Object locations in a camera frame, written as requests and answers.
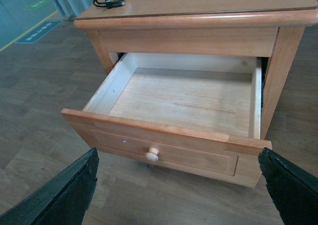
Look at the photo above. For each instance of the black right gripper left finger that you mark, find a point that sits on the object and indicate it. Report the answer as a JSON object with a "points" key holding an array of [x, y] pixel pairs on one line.
{"points": [[61, 201]]}

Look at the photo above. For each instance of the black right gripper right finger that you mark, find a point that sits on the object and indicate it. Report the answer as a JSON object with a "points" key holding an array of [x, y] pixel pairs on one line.
{"points": [[293, 190]]}

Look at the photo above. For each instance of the wooden drawer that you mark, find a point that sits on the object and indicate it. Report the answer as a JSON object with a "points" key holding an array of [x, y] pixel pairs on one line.
{"points": [[199, 114]]}

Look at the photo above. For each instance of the light wooden nightstand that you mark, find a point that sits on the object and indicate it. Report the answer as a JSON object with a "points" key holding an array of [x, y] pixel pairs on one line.
{"points": [[262, 28]]}

